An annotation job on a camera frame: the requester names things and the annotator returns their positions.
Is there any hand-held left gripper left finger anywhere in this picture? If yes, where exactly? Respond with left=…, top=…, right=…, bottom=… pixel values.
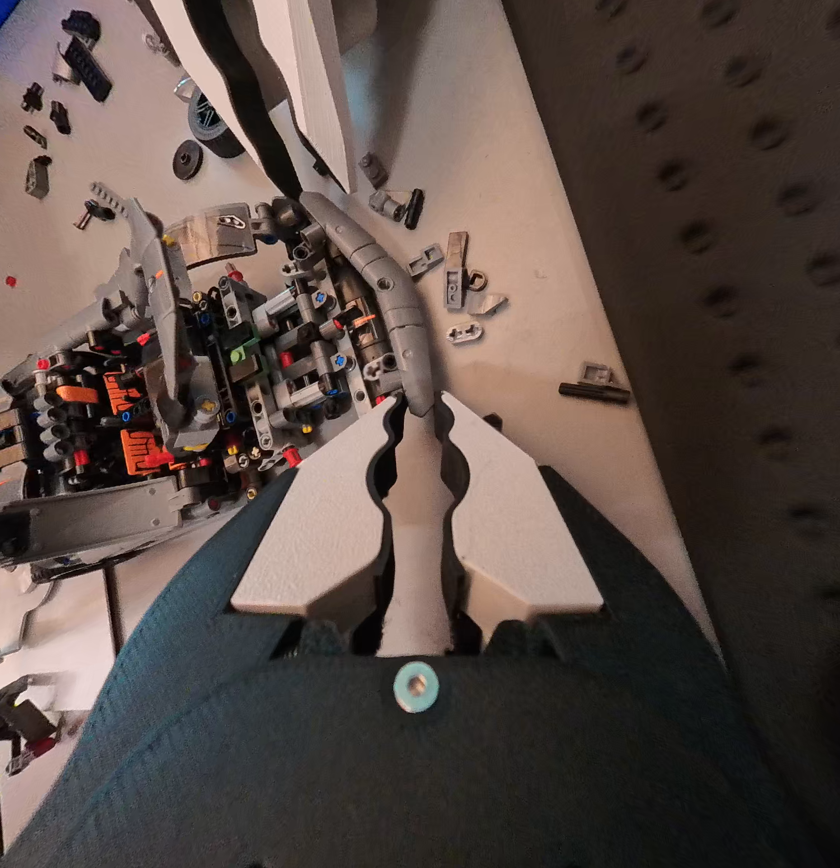
left=230, top=395, right=403, bottom=655

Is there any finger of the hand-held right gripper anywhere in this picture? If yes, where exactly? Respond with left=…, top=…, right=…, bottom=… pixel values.
left=149, top=0, right=307, bottom=201
left=256, top=0, right=360, bottom=195

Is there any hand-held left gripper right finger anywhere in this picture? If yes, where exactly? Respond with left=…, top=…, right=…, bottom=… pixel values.
left=437, top=392, right=605, bottom=655

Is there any grey lego car model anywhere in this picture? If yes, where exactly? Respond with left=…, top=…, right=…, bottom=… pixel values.
left=0, top=195, right=407, bottom=572

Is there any grey lego panel strip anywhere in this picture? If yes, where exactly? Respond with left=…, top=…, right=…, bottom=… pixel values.
left=298, top=190, right=439, bottom=417

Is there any black lego wheel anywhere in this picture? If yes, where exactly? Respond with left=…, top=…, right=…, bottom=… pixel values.
left=187, top=87, right=245, bottom=161

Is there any dark blue studded lego plate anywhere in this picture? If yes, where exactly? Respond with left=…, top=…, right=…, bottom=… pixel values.
left=53, top=34, right=114, bottom=103

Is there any black lego sub-assembly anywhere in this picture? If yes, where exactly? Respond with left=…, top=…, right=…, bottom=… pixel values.
left=0, top=674, right=62, bottom=775

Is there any white rounded mat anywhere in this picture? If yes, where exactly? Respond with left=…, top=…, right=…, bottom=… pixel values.
left=0, top=566, right=117, bottom=713

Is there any dark perforated panel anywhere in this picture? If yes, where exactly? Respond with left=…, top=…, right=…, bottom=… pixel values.
left=501, top=0, right=840, bottom=868

